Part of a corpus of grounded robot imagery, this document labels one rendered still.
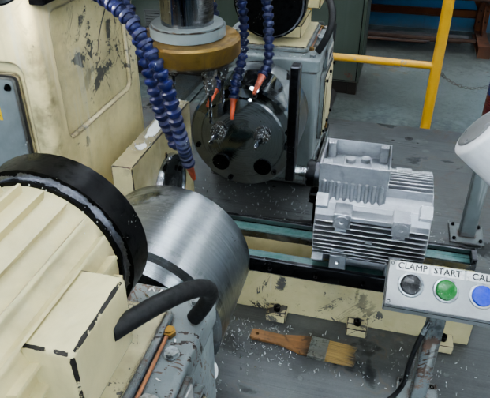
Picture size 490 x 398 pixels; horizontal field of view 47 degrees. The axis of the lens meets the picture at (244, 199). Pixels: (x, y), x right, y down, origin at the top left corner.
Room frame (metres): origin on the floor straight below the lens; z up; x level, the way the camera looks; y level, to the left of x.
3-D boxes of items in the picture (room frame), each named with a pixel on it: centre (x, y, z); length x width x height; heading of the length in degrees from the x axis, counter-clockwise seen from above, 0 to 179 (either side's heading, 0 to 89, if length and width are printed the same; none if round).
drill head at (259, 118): (1.29, -0.03, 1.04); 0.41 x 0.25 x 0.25; 165
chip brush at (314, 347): (0.76, -0.11, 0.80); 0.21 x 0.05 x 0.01; 73
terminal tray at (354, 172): (0.90, -0.20, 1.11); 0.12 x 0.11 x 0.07; 76
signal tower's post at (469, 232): (1.12, -0.54, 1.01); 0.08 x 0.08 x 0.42; 75
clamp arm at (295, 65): (1.06, -0.10, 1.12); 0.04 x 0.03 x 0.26; 75
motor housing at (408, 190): (0.89, -0.24, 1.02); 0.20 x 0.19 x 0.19; 76
